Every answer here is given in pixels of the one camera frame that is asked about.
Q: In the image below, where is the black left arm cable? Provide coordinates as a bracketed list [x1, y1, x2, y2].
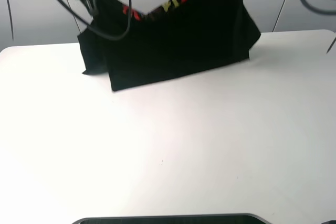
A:
[31, 0, 132, 41]

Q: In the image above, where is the black table edge cutout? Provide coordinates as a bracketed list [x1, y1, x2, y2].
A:
[74, 214, 269, 224]

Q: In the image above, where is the black printed t-shirt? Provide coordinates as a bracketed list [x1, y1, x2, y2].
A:
[78, 0, 261, 91]

